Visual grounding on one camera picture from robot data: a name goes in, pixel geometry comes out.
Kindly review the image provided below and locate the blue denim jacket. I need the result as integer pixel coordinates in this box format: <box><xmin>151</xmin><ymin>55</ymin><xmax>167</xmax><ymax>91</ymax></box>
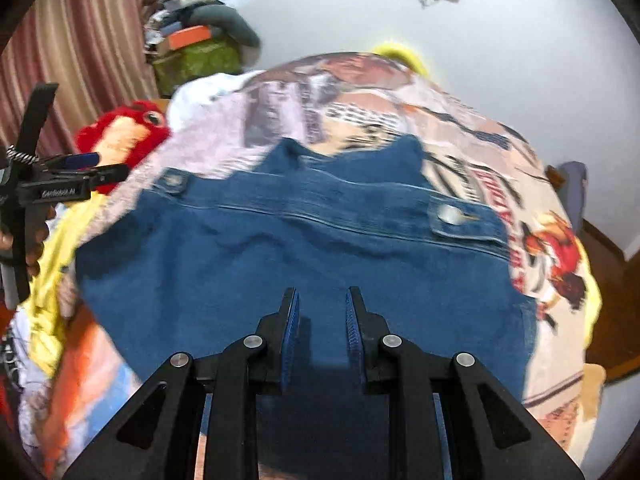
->
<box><xmin>76</xmin><ymin>136</ymin><xmax>536</xmax><ymax>479</ymax></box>

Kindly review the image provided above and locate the person's left hand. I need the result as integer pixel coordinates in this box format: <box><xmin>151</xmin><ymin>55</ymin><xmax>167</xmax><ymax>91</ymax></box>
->
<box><xmin>1</xmin><ymin>205</ymin><xmax>55</xmax><ymax>290</ymax></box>

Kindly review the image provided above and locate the red plush toy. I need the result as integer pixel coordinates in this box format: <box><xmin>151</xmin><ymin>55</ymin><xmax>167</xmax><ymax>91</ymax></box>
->
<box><xmin>75</xmin><ymin>101</ymin><xmax>170</xmax><ymax>170</ymax></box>

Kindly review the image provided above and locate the yellow cloth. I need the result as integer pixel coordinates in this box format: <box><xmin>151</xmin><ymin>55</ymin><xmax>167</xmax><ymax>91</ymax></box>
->
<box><xmin>22</xmin><ymin>192</ymin><xmax>106</xmax><ymax>378</ymax></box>

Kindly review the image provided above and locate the striped red curtain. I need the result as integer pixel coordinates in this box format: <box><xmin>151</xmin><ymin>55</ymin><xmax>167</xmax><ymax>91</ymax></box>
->
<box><xmin>1</xmin><ymin>0</ymin><xmax>160</xmax><ymax>156</ymax></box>

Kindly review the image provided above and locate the pile of clutter boxes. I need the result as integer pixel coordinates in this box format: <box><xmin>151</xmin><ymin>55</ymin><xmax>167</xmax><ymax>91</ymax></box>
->
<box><xmin>143</xmin><ymin>0</ymin><xmax>260</xmax><ymax>98</ymax></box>

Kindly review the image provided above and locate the newspaper print bed cover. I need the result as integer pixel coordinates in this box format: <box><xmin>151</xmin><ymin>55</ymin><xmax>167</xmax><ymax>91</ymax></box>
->
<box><xmin>14</xmin><ymin>53</ymin><xmax>601</xmax><ymax>479</ymax></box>

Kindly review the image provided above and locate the dark blue backpack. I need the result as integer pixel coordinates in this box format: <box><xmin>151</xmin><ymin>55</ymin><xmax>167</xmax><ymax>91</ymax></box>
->
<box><xmin>558</xmin><ymin>162</ymin><xmax>588</xmax><ymax>234</ymax></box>

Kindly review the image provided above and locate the yellow pillow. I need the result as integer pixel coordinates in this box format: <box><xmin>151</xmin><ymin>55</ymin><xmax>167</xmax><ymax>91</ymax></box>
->
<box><xmin>371</xmin><ymin>42</ymin><xmax>430</xmax><ymax>78</ymax></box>

